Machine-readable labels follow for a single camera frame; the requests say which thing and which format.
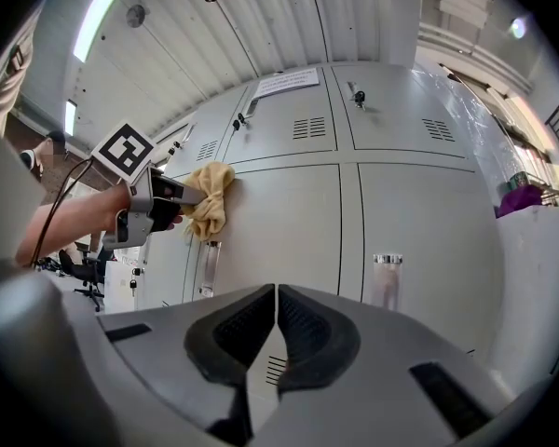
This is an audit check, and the short ceiling light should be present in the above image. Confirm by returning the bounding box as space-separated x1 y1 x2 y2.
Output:
63 100 78 134

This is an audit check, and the grey metal locker door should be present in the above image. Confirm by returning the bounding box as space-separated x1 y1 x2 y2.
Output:
182 163 342 305

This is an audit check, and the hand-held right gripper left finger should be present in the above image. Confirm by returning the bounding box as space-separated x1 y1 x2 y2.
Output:
95 282 280 447

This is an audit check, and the white paper notice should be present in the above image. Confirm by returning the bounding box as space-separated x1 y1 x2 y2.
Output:
252 66 320 100

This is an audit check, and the grey metal locker cabinet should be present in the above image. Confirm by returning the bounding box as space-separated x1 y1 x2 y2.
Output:
134 61 507 437

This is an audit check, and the green label plastic bottle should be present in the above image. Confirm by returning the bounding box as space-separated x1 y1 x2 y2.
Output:
507 170 532 190

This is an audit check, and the person's beige shirt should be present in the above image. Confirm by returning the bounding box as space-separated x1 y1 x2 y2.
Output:
0 0 48 139

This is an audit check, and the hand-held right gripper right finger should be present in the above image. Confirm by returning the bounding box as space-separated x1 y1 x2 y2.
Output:
255 283 514 447

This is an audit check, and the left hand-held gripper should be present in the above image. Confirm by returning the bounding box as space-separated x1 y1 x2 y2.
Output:
90 120 211 251

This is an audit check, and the yellow wiping cloth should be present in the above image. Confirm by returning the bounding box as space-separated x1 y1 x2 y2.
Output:
180 161 237 242

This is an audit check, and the long ceiling light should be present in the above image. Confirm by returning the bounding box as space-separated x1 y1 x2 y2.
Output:
72 0 136 62

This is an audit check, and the black office chair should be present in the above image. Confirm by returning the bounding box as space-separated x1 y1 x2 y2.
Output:
58 248 106 314

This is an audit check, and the person's left forearm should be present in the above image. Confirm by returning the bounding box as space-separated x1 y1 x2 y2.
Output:
16 184 131 267

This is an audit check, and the purple cloth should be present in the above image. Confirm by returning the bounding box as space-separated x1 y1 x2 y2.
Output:
496 184 544 218

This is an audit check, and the round ceiling fixture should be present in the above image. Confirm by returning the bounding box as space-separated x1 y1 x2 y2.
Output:
125 3 146 28

